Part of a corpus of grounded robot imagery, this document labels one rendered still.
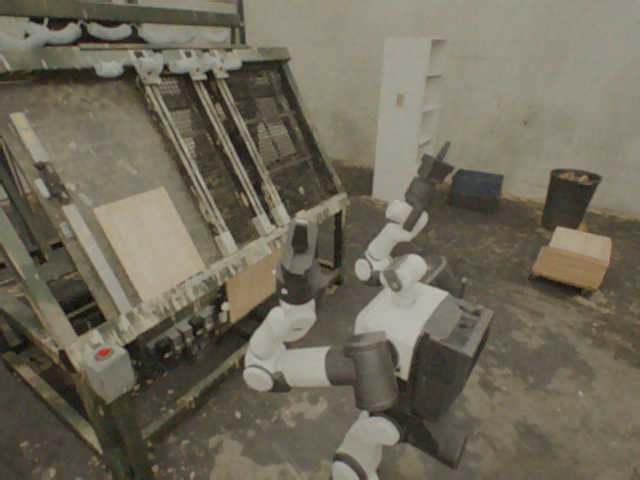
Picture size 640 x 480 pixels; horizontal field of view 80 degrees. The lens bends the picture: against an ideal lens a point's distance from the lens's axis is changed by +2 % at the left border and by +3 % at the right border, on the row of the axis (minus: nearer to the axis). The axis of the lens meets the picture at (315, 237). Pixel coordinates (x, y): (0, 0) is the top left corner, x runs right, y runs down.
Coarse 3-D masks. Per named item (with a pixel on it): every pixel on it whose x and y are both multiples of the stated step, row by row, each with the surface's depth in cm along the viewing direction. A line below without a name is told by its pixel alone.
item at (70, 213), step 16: (16, 128) 157; (32, 144) 160; (32, 160) 161; (64, 208) 163; (80, 224) 166; (80, 240) 164; (96, 256) 167; (96, 272) 168; (112, 288) 169; (128, 304) 172
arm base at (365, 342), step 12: (360, 336) 89; (372, 336) 86; (384, 336) 86; (348, 348) 84; (360, 348) 82; (372, 348) 82; (396, 384) 89; (396, 396) 84; (360, 408) 83; (372, 408) 81; (384, 408) 81
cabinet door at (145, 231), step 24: (144, 192) 192; (96, 216) 174; (120, 216) 181; (144, 216) 189; (168, 216) 198; (120, 240) 178; (144, 240) 187; (168, 240) 196; (144, 264) 184; (168, 264) 193; (192, 264) 202; (144, 288) 181; (168, 288) 189
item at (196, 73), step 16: (192, 64) 222; (208, 64) 217; (192, 80) 224; (192, 96) 229; (208, 96) 229; (208, 112) 227; (208, 128) 231; (224, 144) 230; (224, 160) 234; (240, 176) 233; (240, 192) 237; (256, 208) 236; (256, 224) 240
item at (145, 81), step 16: (160, 64) 193; (144, 80) 197; (144, 96) 204; (160, 112) 203; (160, 128) 207; (176, 144) 206; (176, 160) 209; (192, 176) 208; (192, 192) 212; (208, 192) 213; (208, 208) 211; (208, 224) 215; (224, 224) 216; (224, 240) 213; (224, 256) 218
